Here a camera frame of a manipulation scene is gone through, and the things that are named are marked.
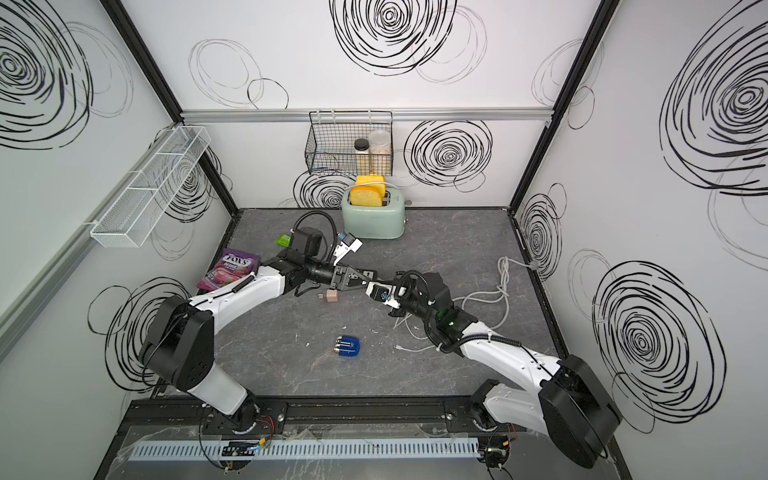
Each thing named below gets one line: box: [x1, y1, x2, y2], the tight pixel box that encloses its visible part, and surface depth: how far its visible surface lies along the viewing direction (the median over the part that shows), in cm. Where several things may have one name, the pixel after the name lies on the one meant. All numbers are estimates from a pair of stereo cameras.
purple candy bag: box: [196, 248, 261, 291], surface depth 101 cm
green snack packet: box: [274, 233, 291, 248], surface depth 111 cm
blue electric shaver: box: [334, 335, 361, 357], surface depth 84 cm
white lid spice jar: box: [368, 129, 392, 176], surface depth 86 cm
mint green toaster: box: [342, 175, 407, 240], surface depth 104 cm
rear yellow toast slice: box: [355, 175, 386, 199], surface depth 104 cm
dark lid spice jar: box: [354, 138, 370, 175], surface depth 87 cm
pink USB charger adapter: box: [326, 289, 338, 303], surface depth 94 cm
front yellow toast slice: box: [350, 186, 383, 207], surface depth 100 cm
